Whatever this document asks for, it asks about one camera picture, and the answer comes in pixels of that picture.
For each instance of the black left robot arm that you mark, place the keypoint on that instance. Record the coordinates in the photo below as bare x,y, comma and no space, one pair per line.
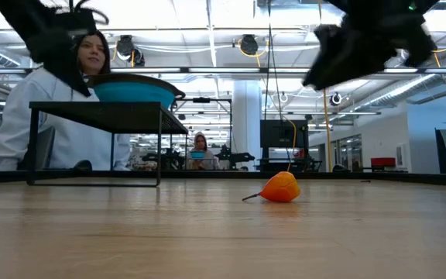
18,15

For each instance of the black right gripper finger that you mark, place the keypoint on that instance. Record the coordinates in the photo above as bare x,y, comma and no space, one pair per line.
343,62
420,46

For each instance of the black monitor on stand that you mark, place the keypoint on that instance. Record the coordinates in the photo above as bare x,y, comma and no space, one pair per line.
283,133

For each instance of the red box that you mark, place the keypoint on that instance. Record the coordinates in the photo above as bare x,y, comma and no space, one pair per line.
383,161

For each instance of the small orange stemmed fruit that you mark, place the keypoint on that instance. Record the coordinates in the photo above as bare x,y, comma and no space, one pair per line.
281,188

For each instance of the person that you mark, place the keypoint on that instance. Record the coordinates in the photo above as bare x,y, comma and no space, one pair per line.
25,97
203,155

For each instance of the white column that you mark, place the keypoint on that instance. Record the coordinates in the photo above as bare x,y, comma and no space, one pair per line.
246,116

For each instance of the black mesh shelf riser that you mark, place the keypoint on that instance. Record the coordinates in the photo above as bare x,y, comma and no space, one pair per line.
107,116

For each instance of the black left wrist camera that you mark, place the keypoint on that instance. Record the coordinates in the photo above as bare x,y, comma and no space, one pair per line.
76,21

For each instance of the blue grey collapsible colander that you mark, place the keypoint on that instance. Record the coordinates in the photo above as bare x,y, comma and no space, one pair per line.
138,93

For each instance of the black robot station frame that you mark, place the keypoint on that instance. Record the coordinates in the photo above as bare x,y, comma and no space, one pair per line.
201,100

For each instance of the grey chair back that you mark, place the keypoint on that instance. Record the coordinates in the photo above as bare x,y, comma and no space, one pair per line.
43,149

